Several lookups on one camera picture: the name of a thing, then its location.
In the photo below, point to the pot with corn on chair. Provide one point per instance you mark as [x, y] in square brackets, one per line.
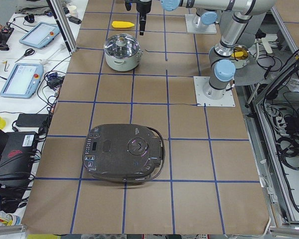
[240, 56]

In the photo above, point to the far blue teach pendant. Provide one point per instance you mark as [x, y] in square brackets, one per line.
[41, 35]

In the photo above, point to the yellow toy corn cob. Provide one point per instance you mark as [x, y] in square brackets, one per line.
[122, 24]

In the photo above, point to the near blue teach pendant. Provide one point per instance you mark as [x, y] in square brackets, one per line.
[23, 81]

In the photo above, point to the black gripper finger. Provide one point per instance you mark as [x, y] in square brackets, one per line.
[141, 28]

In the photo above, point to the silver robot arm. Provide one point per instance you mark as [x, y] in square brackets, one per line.
[222, 69]

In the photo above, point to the aluminium frame post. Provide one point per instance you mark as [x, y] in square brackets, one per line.
[62, 22]

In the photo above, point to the glass pot lid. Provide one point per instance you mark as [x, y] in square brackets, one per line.
[121, 46]

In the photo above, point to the black power adapter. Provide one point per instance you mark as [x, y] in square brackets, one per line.
[31, 120]

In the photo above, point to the black red computer box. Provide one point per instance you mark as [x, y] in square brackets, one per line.
[17, 150]

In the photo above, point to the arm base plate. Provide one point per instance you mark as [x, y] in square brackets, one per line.
[195, 26]
[206, 96]

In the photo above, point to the pale green electric pot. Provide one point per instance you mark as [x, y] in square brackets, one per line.
[125, 64]

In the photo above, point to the blue teach pendant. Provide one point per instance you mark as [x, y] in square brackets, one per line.
[41, 35]
[23, 81]

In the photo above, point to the white paper cup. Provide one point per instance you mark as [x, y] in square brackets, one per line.
[73, 10]

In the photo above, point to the black handled scissors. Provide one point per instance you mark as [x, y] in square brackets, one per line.
[28, 52]

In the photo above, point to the grey chair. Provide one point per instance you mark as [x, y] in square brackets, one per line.
[251, 73]

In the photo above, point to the dark grey rice cooker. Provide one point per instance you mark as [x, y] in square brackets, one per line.
[124, 153]

